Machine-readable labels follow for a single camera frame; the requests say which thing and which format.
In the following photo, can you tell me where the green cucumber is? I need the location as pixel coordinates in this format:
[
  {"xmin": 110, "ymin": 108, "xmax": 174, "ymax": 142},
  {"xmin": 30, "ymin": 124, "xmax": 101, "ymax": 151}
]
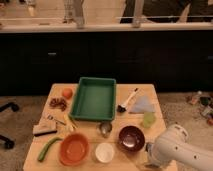
[{"xmin": 37, "ymin": 137, "xmax": 62, "ymax": 162}]

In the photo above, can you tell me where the black office chair base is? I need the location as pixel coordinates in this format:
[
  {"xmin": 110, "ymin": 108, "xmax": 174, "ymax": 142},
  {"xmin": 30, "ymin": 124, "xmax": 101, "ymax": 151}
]
[{"xmin": 0, "ymin": 101, "xmax": 20, "ymax": 150}]

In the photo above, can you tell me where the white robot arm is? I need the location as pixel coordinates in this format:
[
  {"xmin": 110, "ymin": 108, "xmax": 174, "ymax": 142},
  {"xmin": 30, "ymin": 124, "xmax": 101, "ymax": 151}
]
[{"xmin": 146, "ymin": 124, "xmax": 213, "ymax": 171}]

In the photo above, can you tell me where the light blue cloth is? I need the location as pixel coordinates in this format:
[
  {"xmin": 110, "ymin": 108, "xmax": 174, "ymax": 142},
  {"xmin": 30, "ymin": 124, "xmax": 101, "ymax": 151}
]
[{"xmin": 130, "ymin": 96, "xmax": 155, "ymax": 114}]

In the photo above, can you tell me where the dark purple bowl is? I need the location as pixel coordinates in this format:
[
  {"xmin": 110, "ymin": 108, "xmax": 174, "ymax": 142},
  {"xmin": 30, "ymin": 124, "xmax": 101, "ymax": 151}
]
[{"xmin": 118, "ymin": 126, "xmax": 145, "ymax": 152}]

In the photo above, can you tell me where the small metal fork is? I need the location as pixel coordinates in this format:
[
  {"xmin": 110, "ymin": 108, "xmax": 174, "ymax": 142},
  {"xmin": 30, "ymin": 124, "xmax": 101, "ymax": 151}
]
[{"xmin": 47, "ymin": 115, "xmax": 66, "ymax": 126}]

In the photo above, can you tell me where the orange fruit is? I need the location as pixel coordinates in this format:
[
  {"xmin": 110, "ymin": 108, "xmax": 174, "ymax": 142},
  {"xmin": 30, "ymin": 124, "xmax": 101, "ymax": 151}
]
[{"xmin": 62, "ymin": 88, "xmax": 73, "ymax": 99}]

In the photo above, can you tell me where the yellow-green peeler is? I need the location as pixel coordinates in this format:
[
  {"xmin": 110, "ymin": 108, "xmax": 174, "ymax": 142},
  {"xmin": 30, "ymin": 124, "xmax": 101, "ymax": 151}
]
[{"xmin": 64, "ymin": 115, "xmax": 77, "ymax": 132}]

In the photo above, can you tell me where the green plastic tray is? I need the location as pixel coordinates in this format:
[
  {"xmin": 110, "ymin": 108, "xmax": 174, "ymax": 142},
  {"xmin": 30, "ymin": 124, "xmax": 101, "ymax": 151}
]
[{"xmin": 70, "ymin": 77, "xmax": 116, "ymax": 121}]

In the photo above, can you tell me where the white black-edged scraper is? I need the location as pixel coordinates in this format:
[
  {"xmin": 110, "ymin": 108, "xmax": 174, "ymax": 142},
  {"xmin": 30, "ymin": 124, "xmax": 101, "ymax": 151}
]
[{"xmin": 33, "ymin": 123, "xmax": 57, "ymax": 137}]

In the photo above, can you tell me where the green plastic cup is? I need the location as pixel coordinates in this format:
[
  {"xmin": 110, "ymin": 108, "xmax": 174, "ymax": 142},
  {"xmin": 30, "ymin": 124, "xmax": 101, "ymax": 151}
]
[{"xmin": 142, "ymin": 113, "xmax": 156, "ymax": 128}]

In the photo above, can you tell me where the orange plastic bowl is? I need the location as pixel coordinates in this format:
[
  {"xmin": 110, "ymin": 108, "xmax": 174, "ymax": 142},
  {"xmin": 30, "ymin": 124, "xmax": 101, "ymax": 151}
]
[{"xmin": 59, "ymin": 133, "xmax": 89, "ymax": 166}]

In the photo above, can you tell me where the wooden table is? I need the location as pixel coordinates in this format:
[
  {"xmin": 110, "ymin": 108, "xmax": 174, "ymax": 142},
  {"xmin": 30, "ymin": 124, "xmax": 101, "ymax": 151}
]
[{"xmin": 22, "ymin": 83, "xmax": 179, "ymax": 171}]

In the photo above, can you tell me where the metal measuring scoop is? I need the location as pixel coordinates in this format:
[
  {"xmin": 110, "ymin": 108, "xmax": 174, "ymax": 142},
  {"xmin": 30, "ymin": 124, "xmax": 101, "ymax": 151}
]
[{"xmin": 99, "ymin": 122, "xmax": 112, "ymax": 138}]

